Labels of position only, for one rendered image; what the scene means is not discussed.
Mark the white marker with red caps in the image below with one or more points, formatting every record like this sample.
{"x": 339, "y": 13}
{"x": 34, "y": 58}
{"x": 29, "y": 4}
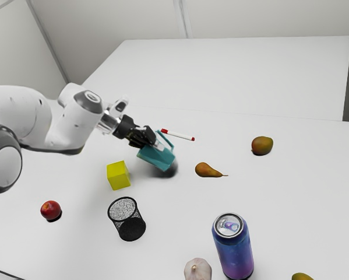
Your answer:
{"x": 177, "y": 135}

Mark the teal faceted mug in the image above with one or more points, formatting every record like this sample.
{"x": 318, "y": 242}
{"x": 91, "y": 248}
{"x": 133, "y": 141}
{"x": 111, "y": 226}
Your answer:
{"x": 159, "y": 156}

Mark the red apple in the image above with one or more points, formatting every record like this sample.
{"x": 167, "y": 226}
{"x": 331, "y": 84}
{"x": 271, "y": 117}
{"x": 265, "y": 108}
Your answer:
{"x": 50, "y": 209}

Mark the white garlic bulb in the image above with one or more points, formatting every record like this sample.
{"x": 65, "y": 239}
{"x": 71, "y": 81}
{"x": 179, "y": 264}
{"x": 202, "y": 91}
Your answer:
{"x": 198, "y": 269}

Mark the brown pear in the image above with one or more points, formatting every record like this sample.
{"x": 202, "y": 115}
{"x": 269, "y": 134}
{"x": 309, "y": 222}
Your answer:
{"x": 206, "y": 169}

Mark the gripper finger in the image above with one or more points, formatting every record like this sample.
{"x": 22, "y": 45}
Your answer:
{"x": 156, "y": 142}

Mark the red-green mango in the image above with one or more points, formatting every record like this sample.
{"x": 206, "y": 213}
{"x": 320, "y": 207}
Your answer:
{"x": 262, "y": 145}

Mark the yellow-green mango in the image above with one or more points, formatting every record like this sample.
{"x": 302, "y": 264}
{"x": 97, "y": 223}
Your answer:
{"x": 301, "y": 276}

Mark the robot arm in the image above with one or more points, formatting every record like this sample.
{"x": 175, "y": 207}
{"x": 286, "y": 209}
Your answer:
{"x": 31, "y": 116}

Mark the yellow cube block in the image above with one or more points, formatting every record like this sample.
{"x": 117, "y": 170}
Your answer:
{"x": 118, "y": 175}

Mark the black mesh pen holder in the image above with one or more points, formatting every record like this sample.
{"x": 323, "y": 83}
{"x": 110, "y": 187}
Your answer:
{"x": 126, "y": 217}

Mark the blue-purple drink can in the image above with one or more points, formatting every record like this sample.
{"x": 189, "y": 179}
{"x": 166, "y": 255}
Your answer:
{"x": 234, "y": 248}

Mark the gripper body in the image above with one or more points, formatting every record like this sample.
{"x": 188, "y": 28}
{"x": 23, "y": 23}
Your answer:
{"x": 127, "y": 128}

